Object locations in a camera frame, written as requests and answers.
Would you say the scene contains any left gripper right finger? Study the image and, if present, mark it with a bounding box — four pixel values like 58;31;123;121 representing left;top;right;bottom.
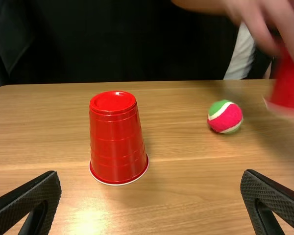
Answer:
240;169;294;235

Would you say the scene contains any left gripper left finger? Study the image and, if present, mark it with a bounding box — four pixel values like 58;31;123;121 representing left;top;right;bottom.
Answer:
0;170;62;235

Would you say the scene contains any yellow ball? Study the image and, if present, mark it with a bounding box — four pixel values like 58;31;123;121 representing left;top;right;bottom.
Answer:
207;99;244;135

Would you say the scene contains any red cup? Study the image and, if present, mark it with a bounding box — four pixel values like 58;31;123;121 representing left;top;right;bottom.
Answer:
89;90;149;187
263;40;294;118

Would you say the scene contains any person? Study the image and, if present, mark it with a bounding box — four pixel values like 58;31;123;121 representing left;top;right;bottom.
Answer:
161;0;294;81

